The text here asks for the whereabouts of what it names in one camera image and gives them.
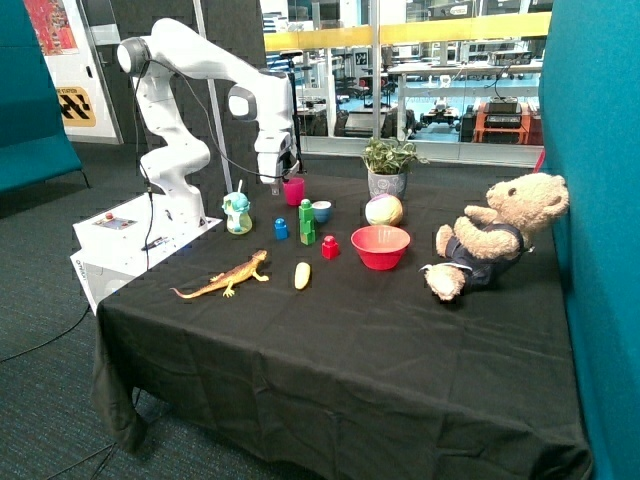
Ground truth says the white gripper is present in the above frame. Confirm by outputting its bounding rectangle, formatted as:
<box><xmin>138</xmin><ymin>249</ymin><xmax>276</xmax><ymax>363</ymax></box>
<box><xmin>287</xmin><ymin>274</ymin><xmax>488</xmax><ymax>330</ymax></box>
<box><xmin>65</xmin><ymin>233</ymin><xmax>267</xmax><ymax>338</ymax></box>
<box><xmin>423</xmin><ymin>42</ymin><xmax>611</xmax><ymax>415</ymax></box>
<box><xmin>254</xmin><ymin>132</ymin><xmax>300</xmax><ymax>196</ymax></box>

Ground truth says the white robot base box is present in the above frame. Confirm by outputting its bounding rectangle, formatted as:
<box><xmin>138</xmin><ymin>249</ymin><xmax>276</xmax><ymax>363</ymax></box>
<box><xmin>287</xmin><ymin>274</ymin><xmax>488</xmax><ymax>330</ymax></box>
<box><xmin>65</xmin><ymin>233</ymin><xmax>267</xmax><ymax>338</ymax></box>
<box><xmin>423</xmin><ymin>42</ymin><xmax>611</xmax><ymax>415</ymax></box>
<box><xmin>70</xmin><ymin>193</ymin><xmax>221</xmax><ymax>311</ymax></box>

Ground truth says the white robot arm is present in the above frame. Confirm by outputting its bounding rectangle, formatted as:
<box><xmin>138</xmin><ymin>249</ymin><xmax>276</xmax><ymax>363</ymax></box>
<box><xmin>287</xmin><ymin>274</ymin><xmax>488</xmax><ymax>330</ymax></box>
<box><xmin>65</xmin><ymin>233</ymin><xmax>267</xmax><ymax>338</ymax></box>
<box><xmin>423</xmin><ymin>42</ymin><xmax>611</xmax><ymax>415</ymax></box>
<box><xmin>117</xmin><ymin>18</ymin><xmax>296</xmax><ymax>227</ymax></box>

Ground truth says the pink plastic cup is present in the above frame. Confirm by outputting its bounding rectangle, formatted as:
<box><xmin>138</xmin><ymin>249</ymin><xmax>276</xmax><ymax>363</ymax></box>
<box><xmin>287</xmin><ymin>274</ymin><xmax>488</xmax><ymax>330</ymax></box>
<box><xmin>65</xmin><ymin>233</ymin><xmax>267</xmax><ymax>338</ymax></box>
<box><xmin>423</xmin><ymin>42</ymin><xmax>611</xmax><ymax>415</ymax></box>
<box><xmin>283</xmin><ymin>177</ymin><xmax>305</xmax><ymax>207</ymax></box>

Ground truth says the blue toy block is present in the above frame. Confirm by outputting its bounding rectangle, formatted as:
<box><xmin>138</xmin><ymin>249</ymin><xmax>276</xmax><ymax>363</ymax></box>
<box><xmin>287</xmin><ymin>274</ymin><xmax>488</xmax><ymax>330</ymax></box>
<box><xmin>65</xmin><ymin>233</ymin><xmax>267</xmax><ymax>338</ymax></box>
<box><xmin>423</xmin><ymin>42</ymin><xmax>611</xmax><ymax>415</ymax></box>
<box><xmin>274</xmin><ymin>217</ymin><xmax>289</xmax><ymax>240</ymax></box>

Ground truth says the blue white teacup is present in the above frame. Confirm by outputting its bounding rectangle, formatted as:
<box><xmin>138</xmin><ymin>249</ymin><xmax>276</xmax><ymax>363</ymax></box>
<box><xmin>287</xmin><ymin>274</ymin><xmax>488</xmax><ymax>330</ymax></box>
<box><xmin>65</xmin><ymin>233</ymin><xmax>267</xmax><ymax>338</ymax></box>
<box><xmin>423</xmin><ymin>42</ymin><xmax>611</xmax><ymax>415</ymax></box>
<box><xmin>312</xmin><ymin>200</ymin><xmax>332</xmax><ymax>223</ymax></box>

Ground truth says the blue green sippy cup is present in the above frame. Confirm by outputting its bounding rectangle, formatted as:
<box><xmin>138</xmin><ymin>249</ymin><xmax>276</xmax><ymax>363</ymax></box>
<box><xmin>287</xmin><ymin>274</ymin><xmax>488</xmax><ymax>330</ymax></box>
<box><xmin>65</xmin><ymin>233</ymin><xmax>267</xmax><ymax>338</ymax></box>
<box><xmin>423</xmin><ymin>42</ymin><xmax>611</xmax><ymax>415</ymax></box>
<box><xmin>222</xmin><ymin>180</ymin><xmax>253</xmax><ymax>235</ymax></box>

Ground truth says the green block with yellow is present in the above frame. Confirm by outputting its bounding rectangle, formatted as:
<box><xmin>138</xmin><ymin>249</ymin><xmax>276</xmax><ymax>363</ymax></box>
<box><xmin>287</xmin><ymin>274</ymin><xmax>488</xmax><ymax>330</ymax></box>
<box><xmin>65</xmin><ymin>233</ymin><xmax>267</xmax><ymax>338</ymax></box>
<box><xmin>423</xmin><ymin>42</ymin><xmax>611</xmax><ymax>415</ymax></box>
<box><xmin>300</xmin><ymin>231</ymin><xmax>316</xmax><ymax>246</ymax></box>

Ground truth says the red toy block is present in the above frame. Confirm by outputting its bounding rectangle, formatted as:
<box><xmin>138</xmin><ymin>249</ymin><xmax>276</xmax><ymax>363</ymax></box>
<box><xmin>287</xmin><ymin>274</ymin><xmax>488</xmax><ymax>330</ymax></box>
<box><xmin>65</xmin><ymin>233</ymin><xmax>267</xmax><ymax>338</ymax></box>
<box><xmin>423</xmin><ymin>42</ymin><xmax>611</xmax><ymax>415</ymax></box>
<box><xmin>321</xmin><ymin>235</ymin><xmax>340</xmax><ymax>260</ymax></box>

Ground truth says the yellow toy corn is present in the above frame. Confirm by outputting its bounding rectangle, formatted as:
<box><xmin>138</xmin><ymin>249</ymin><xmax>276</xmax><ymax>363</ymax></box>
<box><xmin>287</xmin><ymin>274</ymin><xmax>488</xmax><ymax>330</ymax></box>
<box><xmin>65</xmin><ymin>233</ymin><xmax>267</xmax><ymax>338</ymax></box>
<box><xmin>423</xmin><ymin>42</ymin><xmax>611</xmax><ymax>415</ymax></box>
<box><xmin>294</xmin><ymin>262</ymin><xmax>311</xmax><ymax>290</ymax></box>

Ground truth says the orange toy lizard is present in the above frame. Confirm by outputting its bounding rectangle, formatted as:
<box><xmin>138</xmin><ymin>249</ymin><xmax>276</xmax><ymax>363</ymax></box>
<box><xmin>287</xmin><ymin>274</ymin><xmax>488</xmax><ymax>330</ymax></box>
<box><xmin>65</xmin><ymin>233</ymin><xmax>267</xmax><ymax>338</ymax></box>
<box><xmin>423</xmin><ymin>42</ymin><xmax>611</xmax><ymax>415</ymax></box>
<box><xmin>171</xmin><ymin>249</ymin><xmax>269</xmax><ymax>299</ymax></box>

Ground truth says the pastel soft ball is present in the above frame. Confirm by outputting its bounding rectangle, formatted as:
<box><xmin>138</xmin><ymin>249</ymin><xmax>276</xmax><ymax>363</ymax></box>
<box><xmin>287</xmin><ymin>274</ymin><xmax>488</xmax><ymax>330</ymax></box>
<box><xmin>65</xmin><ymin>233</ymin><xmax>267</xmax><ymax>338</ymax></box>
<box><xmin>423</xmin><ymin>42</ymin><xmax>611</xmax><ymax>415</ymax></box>
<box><xmin>364</xmin><ymin>194</ymin><xmax>404</xmax><ymax>226</ymax></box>

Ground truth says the potted green plant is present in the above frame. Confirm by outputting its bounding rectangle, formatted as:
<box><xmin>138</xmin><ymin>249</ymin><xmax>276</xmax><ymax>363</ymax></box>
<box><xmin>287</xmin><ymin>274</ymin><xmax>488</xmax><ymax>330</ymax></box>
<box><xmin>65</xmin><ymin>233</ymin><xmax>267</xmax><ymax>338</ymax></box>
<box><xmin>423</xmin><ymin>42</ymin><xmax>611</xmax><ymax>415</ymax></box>
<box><xmin>361</xmin><ymin>138</ymin><xmax>430</xmax><ymax>201</ymax></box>

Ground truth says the red plastic bowl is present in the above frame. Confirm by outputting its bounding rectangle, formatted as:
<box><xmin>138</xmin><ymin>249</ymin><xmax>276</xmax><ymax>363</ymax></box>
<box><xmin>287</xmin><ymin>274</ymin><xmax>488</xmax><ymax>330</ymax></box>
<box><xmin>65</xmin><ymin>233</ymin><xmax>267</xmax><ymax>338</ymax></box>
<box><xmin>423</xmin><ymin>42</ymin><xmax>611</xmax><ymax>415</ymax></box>
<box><xmin>351</xmin><ymin>225</ymin><xmax>411</xmax><ymax>271</ymax></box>

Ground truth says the black tablecloth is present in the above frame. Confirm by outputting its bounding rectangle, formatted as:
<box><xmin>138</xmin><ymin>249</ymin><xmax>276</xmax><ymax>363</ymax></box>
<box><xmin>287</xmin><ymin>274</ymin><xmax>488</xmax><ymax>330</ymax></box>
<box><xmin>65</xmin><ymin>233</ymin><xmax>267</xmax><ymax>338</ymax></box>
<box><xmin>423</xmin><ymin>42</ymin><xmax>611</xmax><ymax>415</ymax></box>
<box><xmin>91</xmin><ymin>176</ymin><xmax>594</xmax><ymax>479</ymax></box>

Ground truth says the brown teddy bear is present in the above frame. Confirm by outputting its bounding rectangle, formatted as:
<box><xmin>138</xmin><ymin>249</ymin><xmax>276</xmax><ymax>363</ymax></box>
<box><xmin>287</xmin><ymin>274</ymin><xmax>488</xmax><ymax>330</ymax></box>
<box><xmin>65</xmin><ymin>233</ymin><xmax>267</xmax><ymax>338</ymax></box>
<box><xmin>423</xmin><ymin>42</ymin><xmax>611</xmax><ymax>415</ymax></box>
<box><xmin>422</xmin><ymin>173</ymin><xmax>570</xmax><ymax>302</ymax></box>

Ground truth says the white lab table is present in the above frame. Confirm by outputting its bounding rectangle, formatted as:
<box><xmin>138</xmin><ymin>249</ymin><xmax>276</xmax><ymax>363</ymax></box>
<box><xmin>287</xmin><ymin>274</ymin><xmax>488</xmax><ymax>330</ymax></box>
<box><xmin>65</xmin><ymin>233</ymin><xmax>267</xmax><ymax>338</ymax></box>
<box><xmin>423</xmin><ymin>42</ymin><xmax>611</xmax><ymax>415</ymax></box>
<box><xmin>388</xmin><ymin>61</ymin><xmax>542</xmax><ymax>134</ymax></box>

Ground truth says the yellow black sign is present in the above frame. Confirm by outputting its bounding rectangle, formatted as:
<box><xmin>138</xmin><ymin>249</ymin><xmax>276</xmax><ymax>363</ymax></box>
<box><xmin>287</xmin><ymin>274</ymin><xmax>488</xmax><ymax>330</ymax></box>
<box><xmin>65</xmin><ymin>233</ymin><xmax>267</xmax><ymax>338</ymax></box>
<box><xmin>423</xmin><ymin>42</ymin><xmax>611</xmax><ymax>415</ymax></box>
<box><xmin>56</xmin><ymin>86</ymin><xmax>97</xmax><ymax>128</ymax></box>

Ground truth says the orange equipment rack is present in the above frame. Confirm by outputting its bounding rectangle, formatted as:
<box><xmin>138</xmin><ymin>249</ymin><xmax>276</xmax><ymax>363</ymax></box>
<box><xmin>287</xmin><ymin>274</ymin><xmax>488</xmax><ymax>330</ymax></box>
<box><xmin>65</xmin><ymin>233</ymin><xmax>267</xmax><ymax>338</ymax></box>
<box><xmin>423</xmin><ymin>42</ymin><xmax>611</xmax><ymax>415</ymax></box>
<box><xmin>473</xmin><ymin>97</ymin><xmax>531</xmax><ymax>145</ymax></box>

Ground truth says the teal sofa left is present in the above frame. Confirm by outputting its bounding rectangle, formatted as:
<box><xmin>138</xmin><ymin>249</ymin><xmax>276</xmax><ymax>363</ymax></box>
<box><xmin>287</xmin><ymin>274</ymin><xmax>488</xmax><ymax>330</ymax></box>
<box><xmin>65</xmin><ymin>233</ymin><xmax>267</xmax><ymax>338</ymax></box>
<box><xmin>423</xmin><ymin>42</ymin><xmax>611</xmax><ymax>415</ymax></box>
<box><xmin>0</xmin><ymin>0</ymin><xmax>83</xmax><ymax>193</ymax></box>

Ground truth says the teal partition right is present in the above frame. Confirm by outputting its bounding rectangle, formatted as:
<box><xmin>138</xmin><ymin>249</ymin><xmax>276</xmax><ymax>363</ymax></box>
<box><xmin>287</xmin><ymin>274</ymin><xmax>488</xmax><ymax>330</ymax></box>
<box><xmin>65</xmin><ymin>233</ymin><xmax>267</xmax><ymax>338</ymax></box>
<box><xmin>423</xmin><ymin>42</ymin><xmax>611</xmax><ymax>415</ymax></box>
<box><xmin>539</xmin><ymin>1</ymin><xmax>639</xmax><ymax>479</ymax></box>

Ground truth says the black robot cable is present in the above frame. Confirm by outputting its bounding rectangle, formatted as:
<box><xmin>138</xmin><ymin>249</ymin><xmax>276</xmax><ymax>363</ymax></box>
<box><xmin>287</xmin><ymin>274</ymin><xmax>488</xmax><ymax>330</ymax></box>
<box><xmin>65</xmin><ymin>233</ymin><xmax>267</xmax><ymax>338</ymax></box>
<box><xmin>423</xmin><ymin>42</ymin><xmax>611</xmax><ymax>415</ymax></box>
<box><xmin>130</xmin><ymin>57</ymin><xmax>281</xmax><ymax>271</ymax></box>

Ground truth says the black floor cable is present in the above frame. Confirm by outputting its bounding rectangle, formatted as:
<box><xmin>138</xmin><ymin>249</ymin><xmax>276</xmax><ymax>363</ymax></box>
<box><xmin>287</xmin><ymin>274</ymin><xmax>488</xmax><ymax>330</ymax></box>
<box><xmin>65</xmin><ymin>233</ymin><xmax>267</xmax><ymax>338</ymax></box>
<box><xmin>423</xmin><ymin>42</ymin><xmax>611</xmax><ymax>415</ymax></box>
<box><xmin>0</xmin><ymin>304</ymin><xmax>91</xmax><ymax>364</ymax></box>

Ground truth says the red wall poster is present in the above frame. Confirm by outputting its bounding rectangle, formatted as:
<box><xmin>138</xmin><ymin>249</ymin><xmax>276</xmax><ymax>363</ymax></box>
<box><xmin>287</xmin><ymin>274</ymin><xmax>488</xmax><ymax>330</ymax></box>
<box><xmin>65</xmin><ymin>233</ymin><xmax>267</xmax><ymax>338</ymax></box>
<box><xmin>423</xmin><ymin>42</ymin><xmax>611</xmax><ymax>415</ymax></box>
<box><xmin>23</xmin><ymin>0</ymin><xmax>79</xmax><ymax>57</ymax></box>

